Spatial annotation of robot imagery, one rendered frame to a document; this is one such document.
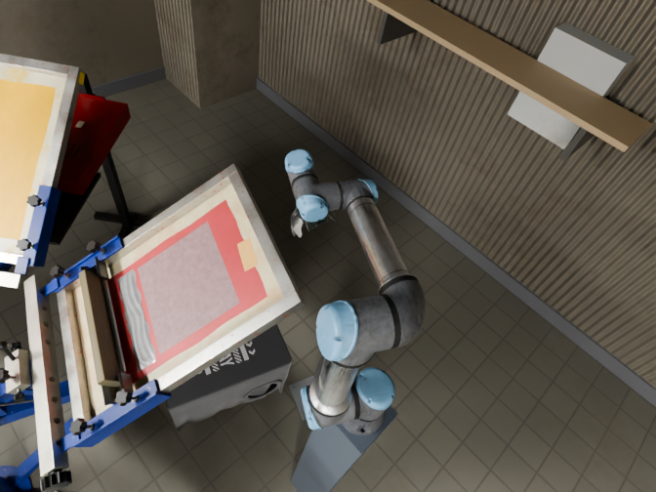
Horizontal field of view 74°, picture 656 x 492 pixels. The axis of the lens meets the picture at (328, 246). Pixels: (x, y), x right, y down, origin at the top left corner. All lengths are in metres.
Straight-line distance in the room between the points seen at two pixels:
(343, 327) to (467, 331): 2.44
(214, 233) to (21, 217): 0.81
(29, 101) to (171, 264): 0.92
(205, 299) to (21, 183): 0.94
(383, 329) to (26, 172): 1.56
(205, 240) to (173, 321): 0.28
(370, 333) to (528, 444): 2.33
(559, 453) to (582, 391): 0.49
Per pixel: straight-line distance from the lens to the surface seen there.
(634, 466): 3.49
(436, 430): 2.89
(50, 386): 1.64
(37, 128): 2.07
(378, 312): 0.88
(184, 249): 1.54
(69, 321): 1.72
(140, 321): 1.54
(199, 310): 1.41
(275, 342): 1.81
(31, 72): 2.17
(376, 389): 1.27
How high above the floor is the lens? 2.58
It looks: 51 degrees down
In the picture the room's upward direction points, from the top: 14 degrees clockwise
